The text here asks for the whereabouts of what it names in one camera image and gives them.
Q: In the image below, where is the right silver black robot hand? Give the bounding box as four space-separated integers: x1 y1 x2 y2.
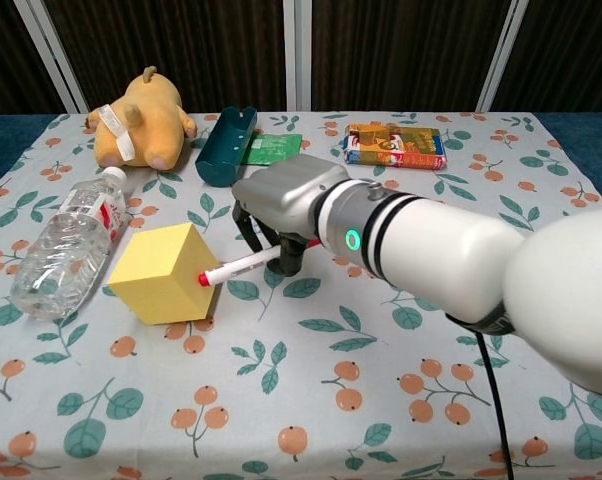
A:
230 153 351 277

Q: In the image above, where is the red capped white marker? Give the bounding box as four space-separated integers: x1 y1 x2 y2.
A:
197 238 323 288

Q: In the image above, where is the green flat packet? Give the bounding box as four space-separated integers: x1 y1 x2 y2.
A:
239 131 304 167

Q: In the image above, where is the dark teal open box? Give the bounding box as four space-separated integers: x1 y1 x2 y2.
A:
195 105 259 189

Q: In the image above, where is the orange colourful snack packet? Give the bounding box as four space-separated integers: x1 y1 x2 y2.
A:
341 122 449 172

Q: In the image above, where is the yellow cube block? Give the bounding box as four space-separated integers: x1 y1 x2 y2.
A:
106 222 224 328

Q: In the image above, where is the yellow plush toy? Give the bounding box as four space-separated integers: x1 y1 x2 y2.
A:
84 65 199 172

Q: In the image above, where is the floral printed tablecloth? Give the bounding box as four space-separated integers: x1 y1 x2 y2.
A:
0 110 602 480

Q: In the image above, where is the clear plastic water bottle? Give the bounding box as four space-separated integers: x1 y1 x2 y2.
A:
9 166 133 322

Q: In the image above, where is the grey partition frame post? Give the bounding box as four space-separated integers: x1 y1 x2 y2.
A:
12 0 91 115
282 0 315 112
474 0 531 113

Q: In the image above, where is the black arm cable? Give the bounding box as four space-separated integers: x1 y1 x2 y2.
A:
444 313 516 480

